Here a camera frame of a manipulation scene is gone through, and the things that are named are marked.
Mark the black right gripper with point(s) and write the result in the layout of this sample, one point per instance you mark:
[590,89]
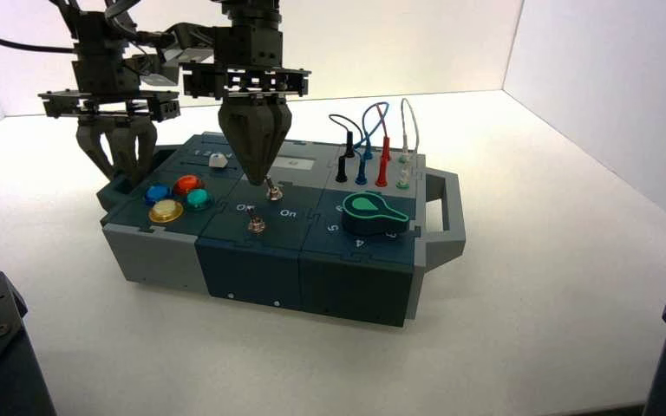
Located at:
[250,49]

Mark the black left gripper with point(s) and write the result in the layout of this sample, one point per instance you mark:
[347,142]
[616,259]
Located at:
[103,69]

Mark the metal toggle switch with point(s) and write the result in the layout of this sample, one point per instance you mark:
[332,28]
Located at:
[274,192]
[256,224]

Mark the grey and teal control box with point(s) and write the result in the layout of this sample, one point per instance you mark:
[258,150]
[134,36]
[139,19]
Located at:
[247,270]

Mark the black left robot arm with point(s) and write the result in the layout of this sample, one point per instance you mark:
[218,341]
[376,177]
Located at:
[116,6]

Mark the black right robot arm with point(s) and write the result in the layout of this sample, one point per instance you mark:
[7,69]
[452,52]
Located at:
[250,12]

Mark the small grey display screen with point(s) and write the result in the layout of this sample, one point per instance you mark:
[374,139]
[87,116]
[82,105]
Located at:
[295,163]

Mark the white slider knob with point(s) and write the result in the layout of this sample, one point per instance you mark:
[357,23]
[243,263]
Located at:
[217,161]

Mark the blue round push button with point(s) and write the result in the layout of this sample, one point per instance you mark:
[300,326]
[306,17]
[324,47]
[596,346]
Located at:
[158,194]

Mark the red round push button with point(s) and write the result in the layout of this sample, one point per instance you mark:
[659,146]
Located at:
[187,185]

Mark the yellow round push button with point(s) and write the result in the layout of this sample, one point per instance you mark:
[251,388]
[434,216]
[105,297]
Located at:
[166,211]

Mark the teal round push button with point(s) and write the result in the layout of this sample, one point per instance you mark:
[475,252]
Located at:
[199,198]

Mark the green and black rotary knob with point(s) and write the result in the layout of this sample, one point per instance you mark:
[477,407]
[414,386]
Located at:
[370,215]

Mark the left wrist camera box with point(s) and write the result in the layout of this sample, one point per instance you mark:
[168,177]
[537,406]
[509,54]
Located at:
[158,72]

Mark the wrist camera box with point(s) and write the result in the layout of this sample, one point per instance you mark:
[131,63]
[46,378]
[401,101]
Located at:
[192,43]
[158,72]

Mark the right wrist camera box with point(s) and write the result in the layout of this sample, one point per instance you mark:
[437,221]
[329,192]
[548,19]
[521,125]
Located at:
[192,43]

